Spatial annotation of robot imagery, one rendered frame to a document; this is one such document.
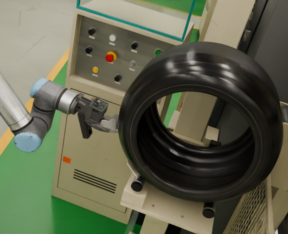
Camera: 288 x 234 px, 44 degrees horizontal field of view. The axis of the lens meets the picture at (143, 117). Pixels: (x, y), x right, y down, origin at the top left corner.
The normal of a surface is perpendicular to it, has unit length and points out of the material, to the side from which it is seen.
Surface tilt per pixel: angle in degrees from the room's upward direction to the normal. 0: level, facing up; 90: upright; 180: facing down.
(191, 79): 80
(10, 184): 0
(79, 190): 90
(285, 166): 90
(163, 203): 0
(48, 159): 0
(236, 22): 90
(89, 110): 90
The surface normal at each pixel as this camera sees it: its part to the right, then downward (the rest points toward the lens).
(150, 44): -0.26, 0.47
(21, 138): 0.00, 0.58
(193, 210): 0.22, -0.82
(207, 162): -0.29, -0.46
